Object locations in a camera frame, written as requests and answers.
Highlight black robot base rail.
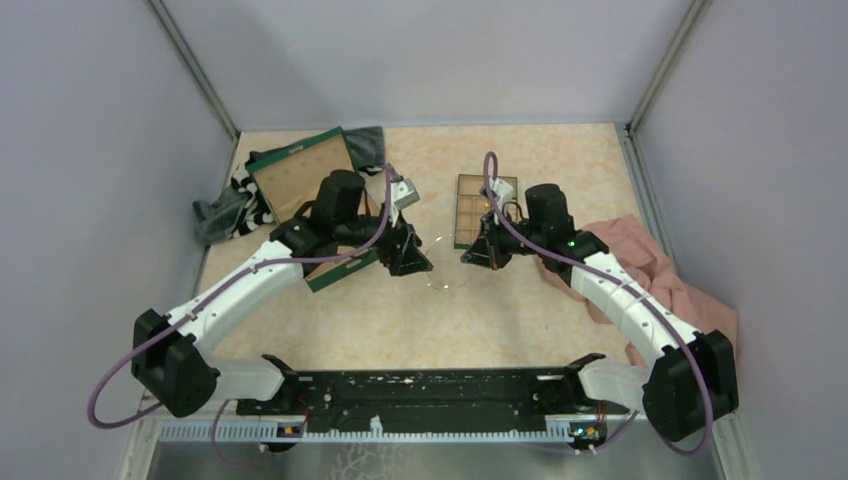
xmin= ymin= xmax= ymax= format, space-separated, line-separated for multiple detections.
xmin=236 ymin=367 xmax=628 ymax=449

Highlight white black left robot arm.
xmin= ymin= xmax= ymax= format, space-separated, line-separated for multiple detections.
xmin=131 ymin=168 xmax=433 ymax=418

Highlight left aluminium frame post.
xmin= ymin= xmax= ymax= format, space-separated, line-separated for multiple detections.
xmin=144 ymin=0 xmax=240 ymax=142

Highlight silver bangle bracelet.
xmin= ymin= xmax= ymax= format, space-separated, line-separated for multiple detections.
xmin=421 ymin=233 xmax=473 ymax=293

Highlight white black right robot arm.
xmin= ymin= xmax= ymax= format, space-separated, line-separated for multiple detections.
xmin=461 ymin=179 xmax=739 ymax=442

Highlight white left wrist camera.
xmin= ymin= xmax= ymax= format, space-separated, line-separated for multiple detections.
xmin=389 ymin=177 xmax=420 ymax=227

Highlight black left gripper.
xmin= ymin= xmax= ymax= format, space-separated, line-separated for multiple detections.
xmin=337 ymin=201 xmax=434 ymax=276

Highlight grey-green zebra plush towel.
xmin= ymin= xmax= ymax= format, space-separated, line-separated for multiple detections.
xmin=192 ymin=126 xmax=386 ymax=246

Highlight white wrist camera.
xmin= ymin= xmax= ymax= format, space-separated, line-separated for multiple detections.
xmin=389 ymin=177 xmax=420 ymax=227
xmin=490 ymin=177 xmax=515 ymax=211

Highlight right aluminium frame post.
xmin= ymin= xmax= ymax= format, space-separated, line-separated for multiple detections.
xmin=627 ymin=0 xmax=713 ymax=137

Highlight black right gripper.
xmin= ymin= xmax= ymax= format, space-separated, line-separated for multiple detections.
xmin=461 ymin=208 xmax=546 ymax=271

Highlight green jewelry box with lid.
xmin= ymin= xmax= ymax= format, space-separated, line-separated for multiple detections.
xmin=246 ymin=127 xmax=399 ymax=293

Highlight aluminium frame post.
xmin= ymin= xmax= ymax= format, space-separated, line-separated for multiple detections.
xmin=144 ymin=0 xmax=240 ymax=142
xmin=627 ymin=0 xmax=713 ymax=137

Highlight pink cloth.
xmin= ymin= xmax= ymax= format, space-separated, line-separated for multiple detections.
xmin=535 ymin=214 xmax=739 ymax=372

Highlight green compartment jewelry tray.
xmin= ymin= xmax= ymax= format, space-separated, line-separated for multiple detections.
xmin=453 ymin=174 xmax=491 ymax=250

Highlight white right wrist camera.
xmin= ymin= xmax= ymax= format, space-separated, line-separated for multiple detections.
xmin=490 ymin=177 xmax=515 ymax=211

